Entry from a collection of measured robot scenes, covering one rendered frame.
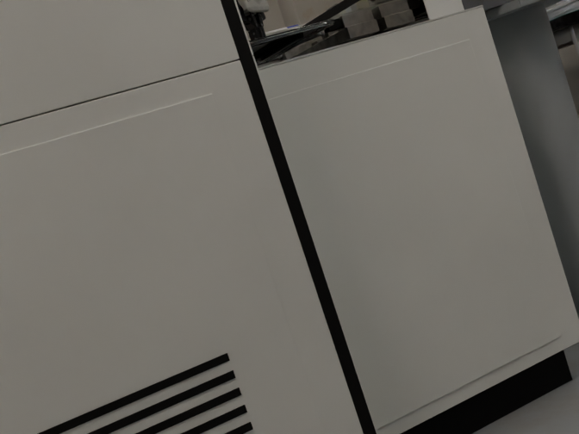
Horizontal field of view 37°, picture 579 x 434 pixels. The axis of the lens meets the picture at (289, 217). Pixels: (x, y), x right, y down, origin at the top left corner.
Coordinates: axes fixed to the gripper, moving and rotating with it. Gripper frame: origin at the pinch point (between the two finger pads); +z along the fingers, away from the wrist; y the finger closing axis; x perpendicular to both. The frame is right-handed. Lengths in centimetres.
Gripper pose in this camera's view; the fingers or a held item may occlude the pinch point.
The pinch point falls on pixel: (258, 37)
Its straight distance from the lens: 199.7
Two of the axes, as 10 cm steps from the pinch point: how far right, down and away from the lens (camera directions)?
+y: 4.6, -2.2, 8.6
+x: -8.3, 2.3, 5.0
